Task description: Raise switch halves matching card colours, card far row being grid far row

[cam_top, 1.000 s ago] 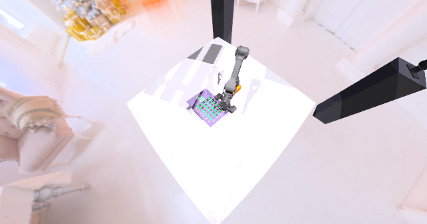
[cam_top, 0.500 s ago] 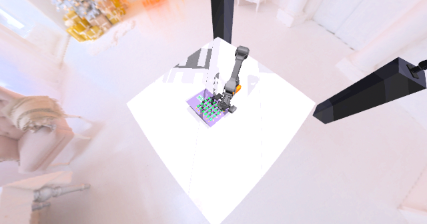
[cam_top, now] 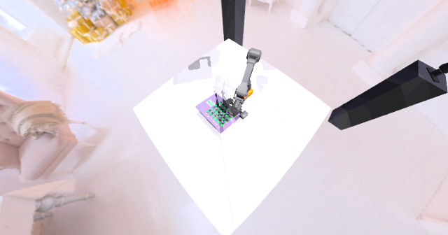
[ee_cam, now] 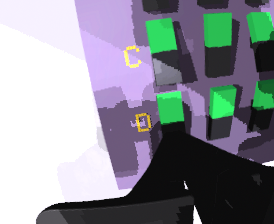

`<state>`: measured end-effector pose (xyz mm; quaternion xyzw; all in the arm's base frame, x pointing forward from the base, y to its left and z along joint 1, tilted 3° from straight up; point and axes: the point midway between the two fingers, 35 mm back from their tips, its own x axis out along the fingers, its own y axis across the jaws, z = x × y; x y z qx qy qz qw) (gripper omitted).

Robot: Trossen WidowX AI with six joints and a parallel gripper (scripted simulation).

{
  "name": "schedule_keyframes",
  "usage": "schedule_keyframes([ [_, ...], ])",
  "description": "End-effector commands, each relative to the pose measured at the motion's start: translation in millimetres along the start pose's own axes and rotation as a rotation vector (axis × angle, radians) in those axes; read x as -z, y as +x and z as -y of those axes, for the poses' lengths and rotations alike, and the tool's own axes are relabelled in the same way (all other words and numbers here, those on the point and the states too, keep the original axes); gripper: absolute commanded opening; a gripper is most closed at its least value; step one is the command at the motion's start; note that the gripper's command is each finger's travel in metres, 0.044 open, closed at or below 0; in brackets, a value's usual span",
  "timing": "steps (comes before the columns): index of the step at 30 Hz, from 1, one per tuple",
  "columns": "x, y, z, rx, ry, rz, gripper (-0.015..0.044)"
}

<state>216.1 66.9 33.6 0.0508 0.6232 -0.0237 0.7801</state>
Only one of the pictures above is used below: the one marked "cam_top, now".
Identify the purple switch panel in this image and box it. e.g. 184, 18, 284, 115
196, 93, 240, 134

